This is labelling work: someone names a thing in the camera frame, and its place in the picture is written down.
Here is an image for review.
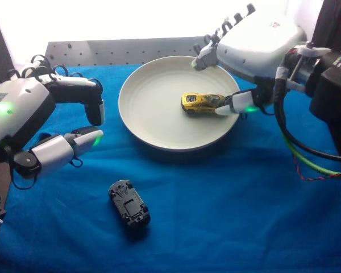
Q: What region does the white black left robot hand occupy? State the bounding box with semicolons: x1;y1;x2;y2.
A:
0;53;106;191

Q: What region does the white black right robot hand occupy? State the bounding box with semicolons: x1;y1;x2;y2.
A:
190;2;307;118

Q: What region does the yellow toy car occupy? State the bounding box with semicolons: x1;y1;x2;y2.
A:
181;92;227;117

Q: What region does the green toy car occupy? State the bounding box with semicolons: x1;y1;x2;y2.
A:
107;179;151;228

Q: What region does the white round plate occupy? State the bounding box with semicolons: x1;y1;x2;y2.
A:
118;56;242;156

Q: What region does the blue cloth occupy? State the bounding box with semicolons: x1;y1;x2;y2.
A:
0;64;341;273

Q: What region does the thick black cable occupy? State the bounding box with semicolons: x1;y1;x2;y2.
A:
273;76;341;163

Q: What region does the green cable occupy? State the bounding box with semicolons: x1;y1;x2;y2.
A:
282;132;341;182

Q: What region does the thin red twisted wire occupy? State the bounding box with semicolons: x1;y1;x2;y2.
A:
293;155;341;182

